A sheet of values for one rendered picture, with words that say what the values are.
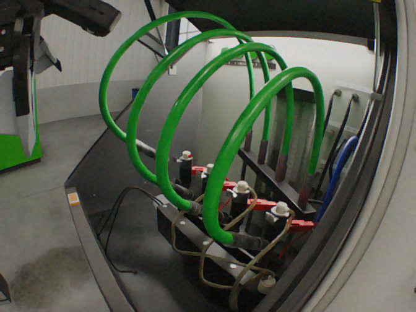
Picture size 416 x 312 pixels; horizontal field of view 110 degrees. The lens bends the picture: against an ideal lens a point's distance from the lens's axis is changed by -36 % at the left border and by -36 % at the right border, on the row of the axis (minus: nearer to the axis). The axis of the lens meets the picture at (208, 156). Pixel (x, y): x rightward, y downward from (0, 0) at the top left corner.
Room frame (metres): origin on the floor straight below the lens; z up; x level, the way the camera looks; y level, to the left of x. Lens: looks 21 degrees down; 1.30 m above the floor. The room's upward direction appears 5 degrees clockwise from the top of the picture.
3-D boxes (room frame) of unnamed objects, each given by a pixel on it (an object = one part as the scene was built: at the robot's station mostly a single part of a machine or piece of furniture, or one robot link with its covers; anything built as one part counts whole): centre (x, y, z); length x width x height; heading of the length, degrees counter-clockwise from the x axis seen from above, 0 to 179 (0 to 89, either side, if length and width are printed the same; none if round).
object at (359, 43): (0.62, -0.15, 1.43); 0.54 x 0.03 x 0.02; 41
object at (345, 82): (0.44, -0.31, 1.21); 0.13 x 0.03 x 0.31; 41
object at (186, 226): (0.35, -0.03, 0.91); 0.34 x 0.10 x 0.15; 41
